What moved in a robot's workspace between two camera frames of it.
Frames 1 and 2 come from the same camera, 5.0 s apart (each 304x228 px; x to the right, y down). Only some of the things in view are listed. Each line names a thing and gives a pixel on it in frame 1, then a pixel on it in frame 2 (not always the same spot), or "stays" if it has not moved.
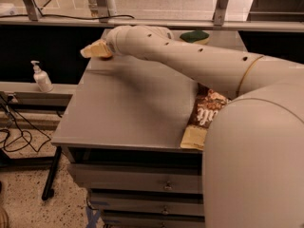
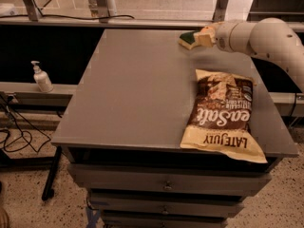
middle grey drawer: [149, 201] stays
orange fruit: [106, 57] -> [207, 28]
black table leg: [48, 192] stays
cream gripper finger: [98, 48] -> [205, 39]
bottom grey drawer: [152, 221] stays
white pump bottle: [42, 79] stays
